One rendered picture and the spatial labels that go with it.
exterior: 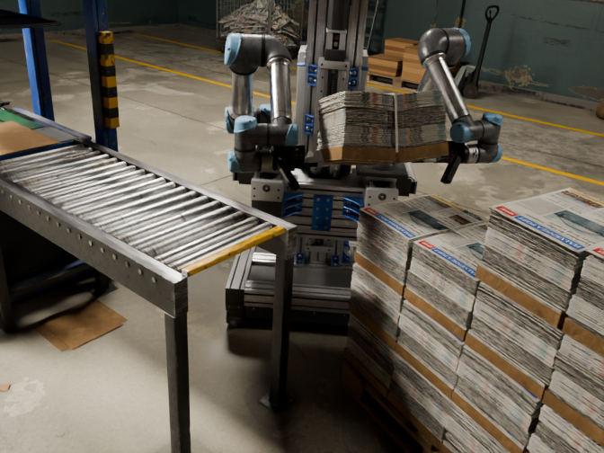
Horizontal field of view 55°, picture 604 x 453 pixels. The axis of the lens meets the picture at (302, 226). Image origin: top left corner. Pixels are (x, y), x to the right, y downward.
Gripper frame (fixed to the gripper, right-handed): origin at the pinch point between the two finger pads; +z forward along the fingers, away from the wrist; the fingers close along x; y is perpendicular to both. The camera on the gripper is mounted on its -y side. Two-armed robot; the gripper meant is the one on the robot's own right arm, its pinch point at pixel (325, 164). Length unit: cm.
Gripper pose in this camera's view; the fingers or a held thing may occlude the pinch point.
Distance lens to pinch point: 212.3
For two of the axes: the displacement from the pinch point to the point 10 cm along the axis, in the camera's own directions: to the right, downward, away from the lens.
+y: -0.3, -10.0, -0.9
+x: -2.5, -0.8, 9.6
